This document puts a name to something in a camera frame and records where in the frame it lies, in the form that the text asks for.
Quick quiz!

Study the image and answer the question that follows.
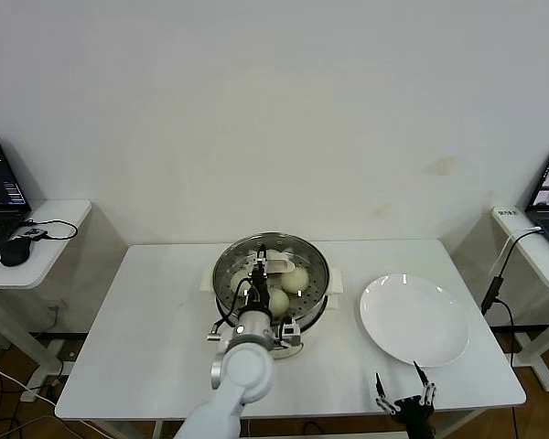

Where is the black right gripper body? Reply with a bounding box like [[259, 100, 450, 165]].
[[390, 395, 438, 439]]

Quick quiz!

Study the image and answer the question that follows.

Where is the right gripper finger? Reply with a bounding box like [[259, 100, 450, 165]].
[[373, 372, 397, 414], [413, 360, 438, 408]]

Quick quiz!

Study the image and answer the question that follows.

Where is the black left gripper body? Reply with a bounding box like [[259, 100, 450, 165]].
[[244, 272, 272, 315]]

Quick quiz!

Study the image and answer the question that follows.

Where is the round glass pot lid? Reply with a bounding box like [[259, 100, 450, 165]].
[[212, 232, 330, 321]]

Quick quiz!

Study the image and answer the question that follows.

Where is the stainless steel steamer basket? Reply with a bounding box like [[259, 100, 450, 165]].
[[211, 231, 331, 327]]

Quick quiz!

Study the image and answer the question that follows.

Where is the white round plate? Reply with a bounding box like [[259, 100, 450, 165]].
[[359, 273, 470, 368]]

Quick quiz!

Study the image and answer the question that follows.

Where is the cream electric cooker base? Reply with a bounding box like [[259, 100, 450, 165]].
[[199, 264, 345, 362]]

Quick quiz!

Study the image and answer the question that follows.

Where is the white side table with mouse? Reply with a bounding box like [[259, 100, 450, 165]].
[[0, 198, 128, 390]]

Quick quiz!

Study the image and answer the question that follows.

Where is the black computer mouse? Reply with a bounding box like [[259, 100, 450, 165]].
[[0, 237, 32, 267]]

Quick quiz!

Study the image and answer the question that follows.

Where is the black laptop beside mouse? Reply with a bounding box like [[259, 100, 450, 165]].
[[0, 133, 32, 271]]

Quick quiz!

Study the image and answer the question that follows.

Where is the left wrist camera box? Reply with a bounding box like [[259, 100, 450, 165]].
[[277, 319, 303, 349]]

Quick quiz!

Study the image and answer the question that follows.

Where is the black cable with adapter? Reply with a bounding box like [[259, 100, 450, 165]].
[[479, 228, 544, 367]]

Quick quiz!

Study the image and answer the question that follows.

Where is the white thin cable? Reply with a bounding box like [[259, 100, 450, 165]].
[[488, 225, 540, 277]]

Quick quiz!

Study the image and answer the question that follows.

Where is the black cable with hub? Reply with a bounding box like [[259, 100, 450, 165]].
[[17, 218, 80, 242]]

